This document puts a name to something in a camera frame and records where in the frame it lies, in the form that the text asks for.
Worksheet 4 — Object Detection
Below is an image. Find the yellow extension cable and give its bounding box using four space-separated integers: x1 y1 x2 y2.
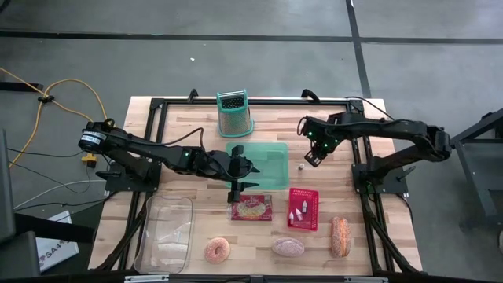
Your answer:
9 77 118 167
0 66 99 164

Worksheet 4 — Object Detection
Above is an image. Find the white cable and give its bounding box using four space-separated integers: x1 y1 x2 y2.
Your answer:
13 179 108 211

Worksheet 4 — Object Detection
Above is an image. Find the thin black cable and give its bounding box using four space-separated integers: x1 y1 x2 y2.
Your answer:
345 96 396 121

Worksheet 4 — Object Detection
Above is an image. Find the red popcorn packet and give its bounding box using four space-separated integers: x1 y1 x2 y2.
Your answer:
229 194 274 222

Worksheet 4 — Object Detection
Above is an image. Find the teal translucent plastic bin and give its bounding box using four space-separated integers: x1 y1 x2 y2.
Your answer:
224 141 290 190

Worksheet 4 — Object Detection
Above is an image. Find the black slanted bar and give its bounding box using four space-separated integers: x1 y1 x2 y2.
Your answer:
13 211 97 245

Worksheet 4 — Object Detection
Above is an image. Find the black flat floor bar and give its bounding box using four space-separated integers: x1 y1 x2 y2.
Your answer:
0 81 44 93

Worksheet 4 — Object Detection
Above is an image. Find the dark grey equipment case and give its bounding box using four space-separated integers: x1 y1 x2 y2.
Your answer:
0 129 41 282

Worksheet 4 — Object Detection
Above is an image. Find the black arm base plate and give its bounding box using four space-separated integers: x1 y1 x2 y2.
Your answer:
351 163 417 196
95 160 163 193

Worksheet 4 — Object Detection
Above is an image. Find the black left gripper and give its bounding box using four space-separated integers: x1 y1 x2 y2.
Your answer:
198 144 261 204

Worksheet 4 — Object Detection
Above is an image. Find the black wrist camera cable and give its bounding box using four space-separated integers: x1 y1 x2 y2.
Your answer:
160 126 206 149

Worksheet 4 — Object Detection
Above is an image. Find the long orange sugared bread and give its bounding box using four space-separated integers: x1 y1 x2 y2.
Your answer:
329 216 352 259

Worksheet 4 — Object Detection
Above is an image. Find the white printed cardboard box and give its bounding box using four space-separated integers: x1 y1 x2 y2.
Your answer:
35 210 80 273

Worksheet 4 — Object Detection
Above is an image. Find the teal steel box grater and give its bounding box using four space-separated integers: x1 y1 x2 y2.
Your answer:
215 88 255 139

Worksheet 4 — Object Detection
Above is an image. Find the red plastic mesh basket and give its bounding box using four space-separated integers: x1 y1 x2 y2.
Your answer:
286 187 320 232

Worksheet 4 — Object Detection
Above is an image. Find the clear plastic container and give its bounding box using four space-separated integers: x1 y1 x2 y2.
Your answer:
133 194 194 275

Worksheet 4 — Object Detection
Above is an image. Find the purple sugared oval bun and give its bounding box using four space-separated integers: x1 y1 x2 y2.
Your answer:
270 237 306 258

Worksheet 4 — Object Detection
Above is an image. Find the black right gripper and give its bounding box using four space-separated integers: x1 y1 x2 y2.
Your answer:
298 116 343 168

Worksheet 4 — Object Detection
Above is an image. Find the black metal side table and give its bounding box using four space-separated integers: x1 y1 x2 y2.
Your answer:
450 108 503 229

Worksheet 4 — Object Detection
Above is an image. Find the black aluminium table frame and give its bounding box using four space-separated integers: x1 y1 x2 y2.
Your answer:
96 97 424 276

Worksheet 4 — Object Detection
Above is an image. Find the pink sugared donut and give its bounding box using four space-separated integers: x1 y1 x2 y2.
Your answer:
203 237 232 265

